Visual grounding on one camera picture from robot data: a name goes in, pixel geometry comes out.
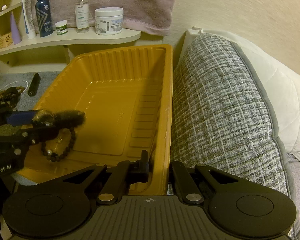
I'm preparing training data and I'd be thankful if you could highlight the dark beaded bracelet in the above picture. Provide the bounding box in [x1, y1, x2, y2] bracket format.
[40, 127, 77, 162]

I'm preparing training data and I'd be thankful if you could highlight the brown wooden bead necklace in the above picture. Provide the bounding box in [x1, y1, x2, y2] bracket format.
[0, 86, 26, 103]

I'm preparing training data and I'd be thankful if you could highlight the black cylinder case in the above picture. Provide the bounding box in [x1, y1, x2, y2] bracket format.
[27, 73, 41, 96]

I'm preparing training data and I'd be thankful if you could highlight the dark band wristwatch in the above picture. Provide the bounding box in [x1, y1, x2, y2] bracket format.
[32, 109, 85, 129]

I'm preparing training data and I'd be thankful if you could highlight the yellow plastic tray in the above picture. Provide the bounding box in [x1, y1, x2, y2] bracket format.
[18, 44, 173, 196]

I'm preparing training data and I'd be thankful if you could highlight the grey fluffy mat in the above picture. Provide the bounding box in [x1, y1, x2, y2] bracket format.
[0, 71, 63, 185]

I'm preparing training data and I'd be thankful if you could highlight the cream wooden shelf unit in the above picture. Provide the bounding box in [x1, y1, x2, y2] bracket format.
[0, 0, 141, 74]

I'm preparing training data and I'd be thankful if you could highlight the small cardboard box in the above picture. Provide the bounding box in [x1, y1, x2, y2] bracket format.
[0, 32, 13, 49]

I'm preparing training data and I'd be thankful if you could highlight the lavender tube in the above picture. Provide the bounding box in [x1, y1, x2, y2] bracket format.
[10, 13, 22, 44]

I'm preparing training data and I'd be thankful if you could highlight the grey woven pillow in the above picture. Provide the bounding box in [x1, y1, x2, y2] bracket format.
[170, 33, 300, 239]

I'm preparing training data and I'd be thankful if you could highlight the small green-label jar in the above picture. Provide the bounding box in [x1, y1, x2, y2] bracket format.
[55, 20, 68, 35]

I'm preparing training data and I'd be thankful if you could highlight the dark blue spray bottle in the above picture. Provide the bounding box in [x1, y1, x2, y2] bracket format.
[36, 0, 53, 37]

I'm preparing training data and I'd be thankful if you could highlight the white blue tube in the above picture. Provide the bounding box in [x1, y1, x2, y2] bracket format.
[21, 0, 36, 40]

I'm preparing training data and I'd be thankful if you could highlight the clear spray bottle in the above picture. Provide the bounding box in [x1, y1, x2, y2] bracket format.
[75, 0, 89, 33]

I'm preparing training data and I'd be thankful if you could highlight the white cream jar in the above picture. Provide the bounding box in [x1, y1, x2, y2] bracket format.
[95, 7, 124, 35]

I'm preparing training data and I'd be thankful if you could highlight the white quilted pillow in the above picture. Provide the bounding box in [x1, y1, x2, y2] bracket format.
[181, 27, 300, 161]

